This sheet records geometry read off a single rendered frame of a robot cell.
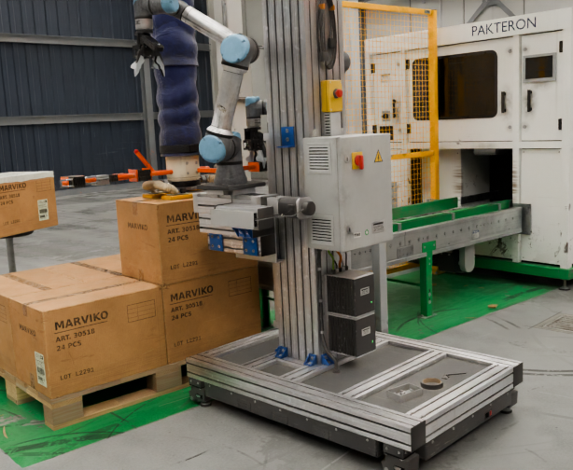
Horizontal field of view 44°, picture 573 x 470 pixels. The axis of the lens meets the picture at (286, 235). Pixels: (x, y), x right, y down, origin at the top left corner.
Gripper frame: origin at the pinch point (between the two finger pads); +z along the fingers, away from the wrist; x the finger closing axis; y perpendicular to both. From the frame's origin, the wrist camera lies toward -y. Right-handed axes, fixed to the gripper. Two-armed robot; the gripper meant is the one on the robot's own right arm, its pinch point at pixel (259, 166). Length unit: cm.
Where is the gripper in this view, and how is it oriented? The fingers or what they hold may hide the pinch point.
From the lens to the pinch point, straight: 371.1
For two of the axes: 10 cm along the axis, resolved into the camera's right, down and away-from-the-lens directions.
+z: 0.5, 9.9, 1.6
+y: -7.6, 1.4, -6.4
